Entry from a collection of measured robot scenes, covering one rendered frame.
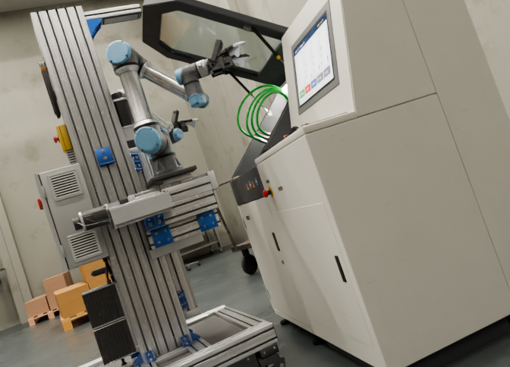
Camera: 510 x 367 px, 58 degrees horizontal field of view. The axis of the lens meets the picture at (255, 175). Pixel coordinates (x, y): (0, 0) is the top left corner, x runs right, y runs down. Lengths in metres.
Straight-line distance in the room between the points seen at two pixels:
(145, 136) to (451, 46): 1.33
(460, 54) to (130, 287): 1.79
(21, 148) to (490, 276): 9.67
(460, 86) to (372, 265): 0.80
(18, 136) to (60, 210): 8.44
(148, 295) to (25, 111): 8.76
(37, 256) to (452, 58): 9.29
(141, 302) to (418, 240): 1.32
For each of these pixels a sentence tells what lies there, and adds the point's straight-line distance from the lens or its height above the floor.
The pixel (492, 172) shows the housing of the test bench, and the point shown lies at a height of 0.59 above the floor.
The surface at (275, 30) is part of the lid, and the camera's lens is 2.51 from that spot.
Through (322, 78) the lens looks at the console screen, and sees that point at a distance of 1.98.
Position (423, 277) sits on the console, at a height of 0.33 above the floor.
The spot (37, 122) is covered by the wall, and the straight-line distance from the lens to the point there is 10.75.
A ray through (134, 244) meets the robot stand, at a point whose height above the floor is 0.77.
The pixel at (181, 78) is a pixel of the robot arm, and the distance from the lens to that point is 2.14.
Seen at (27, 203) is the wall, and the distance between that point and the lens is 10.44.
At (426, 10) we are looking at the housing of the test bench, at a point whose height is 1.27.
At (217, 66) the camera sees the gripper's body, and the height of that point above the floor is 1.42.
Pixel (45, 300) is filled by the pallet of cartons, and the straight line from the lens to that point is 9.01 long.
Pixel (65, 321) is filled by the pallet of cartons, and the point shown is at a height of 0.12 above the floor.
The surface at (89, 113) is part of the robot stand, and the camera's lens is 2.46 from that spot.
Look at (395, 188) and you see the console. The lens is 1.74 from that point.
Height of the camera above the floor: 0.79
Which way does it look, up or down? 3 degrees up
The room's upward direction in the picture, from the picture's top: 19 degrees counter-clockwise
